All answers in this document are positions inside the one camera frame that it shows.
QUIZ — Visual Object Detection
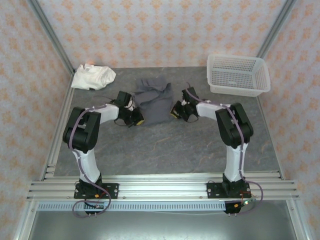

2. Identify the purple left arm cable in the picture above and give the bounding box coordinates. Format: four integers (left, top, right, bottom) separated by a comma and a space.
67, 104, 112, 219

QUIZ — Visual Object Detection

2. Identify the white perforated plastic basket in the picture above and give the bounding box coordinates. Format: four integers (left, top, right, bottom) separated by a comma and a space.
206, 53, 272, 96

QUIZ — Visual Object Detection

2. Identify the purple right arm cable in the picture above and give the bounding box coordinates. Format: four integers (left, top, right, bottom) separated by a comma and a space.
186, 82, 265, 217

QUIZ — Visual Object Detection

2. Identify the crumpled white cloth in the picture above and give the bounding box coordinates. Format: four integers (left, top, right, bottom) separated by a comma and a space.
71, 63, 117, 91

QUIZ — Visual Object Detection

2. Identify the grey slotted cable duct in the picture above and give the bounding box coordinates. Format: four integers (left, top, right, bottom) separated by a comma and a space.
37, 201, 228, 213

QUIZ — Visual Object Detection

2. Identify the small black circuit board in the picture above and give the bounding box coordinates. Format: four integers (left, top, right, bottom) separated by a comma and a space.
224, 198, 257, 216
83, 199, 108, 216

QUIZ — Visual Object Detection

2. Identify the aluminium corner post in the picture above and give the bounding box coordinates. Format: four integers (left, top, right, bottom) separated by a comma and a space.
254, 0, 297, 60
27, 0, 76, 73

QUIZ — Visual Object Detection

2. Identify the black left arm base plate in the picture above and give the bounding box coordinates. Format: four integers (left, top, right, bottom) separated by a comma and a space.
73, 183, 120, 200

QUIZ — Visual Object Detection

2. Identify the aluminium frame leg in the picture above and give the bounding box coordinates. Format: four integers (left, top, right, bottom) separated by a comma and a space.
286, 199, 312, 240
13, 201, 38, 240

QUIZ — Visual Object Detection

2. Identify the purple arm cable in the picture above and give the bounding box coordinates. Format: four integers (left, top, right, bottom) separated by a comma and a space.
186, 82, 265, 217
67, 104, 112, 219

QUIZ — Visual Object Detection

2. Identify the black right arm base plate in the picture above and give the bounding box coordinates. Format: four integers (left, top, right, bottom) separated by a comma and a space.
206, 181, 252, 200

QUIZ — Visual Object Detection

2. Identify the aluminium cross rail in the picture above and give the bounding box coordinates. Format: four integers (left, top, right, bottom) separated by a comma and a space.
26, 172, 300, 201

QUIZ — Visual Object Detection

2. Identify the grey t-shirt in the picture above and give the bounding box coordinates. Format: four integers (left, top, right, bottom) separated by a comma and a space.
133, 76, 175, 127

